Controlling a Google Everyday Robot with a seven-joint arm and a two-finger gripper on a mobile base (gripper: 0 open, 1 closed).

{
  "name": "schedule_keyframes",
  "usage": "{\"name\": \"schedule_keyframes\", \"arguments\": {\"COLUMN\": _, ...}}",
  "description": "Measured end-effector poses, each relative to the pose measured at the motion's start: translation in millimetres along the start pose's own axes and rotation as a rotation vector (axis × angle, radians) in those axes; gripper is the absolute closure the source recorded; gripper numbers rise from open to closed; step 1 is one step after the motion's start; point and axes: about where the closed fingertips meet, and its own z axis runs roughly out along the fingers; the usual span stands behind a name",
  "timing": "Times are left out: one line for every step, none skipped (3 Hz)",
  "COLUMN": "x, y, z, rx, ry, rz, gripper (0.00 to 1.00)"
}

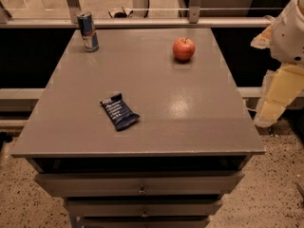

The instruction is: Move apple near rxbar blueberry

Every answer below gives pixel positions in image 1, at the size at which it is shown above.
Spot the blue silver energy drink can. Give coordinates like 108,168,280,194
77,11,99,52

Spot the middle drawer with knob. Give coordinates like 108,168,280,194
65,199,222,218

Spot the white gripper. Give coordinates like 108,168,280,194
250,0,304,127

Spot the grey drawer cabinet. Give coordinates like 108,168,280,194
10,28,266,228

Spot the red apple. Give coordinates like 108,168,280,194
173,37,196,61

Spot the white cable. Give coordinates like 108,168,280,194
244,99,258,113

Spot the top drawer with knob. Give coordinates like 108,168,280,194
35,171,244,198

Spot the bottom drawer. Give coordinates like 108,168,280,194
83,217,210,228

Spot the drawer with knob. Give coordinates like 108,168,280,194
35,171,244,198
65,199,222,218

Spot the blue rxbar blueberry wrapper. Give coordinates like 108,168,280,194
100,93,140,131

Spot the metal window railing frame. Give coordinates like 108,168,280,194
1,0,285,29

